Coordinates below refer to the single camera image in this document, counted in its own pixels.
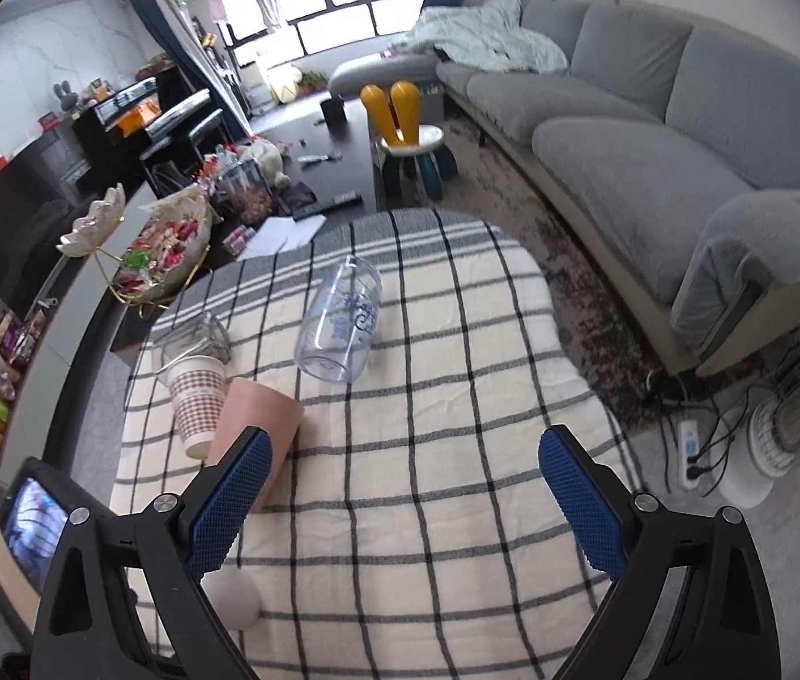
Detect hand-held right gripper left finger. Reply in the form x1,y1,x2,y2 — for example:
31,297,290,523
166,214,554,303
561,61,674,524
32,427,274,680

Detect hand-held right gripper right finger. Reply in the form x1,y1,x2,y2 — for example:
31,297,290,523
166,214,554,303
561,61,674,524
538,426,782,680

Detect clear plastic cup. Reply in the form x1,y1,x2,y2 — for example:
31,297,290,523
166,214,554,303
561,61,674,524
295,253,382,382

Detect pink cup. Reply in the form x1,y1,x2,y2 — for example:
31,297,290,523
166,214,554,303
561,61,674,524
205,377,305,511

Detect checkered paper cup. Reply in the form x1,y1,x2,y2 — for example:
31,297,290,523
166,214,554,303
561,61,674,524
166,356,229,460

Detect white round object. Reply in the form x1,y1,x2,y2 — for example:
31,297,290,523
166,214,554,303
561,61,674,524
200,567,263,630

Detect white power strip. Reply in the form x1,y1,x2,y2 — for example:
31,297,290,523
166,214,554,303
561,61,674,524
676,418,704,491

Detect clear glass mug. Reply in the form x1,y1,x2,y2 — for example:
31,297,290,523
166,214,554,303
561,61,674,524
157,312,233,373

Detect plaid blanket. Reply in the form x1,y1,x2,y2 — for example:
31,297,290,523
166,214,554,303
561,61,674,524
111,209,645,680

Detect small display screen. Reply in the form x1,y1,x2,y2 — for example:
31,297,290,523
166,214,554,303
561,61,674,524
0,474,90,592

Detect patterned rug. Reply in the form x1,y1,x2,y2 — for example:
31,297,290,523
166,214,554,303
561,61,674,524
442,112,762,435

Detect white electric heater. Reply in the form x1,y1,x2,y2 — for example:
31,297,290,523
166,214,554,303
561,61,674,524
715,297,800,509

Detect tiered candy tray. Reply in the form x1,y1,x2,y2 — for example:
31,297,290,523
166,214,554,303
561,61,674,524
56,182,213,307

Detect white papers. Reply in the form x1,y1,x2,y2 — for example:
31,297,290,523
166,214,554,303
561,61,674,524
242,214,327,257

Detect clear snack jar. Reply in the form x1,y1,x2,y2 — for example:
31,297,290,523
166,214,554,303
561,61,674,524
216,159,277,224

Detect white plush toy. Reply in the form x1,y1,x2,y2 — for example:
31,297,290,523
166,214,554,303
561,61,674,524
240,140,291,189

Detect black television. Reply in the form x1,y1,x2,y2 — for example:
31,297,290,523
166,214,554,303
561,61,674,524
0,131,93,314

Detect black coffee table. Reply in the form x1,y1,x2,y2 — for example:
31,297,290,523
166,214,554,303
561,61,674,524
111,95,381,369

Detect grey sofa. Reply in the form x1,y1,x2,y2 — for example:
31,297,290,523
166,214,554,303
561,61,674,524
329,0,800,378

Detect black piano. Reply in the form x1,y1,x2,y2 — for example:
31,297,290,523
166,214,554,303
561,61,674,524
73,63,231,181

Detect yellow-eared child chair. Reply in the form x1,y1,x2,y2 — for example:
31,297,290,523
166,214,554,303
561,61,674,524
359,81,459,201

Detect light green blanket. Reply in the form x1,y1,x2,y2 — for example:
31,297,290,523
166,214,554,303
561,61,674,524
394,0,571,75

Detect window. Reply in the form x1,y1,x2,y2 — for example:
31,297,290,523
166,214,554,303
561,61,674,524
205,0,431,66

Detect black power cable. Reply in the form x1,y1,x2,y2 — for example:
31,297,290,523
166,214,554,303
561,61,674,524
644,361,755,483

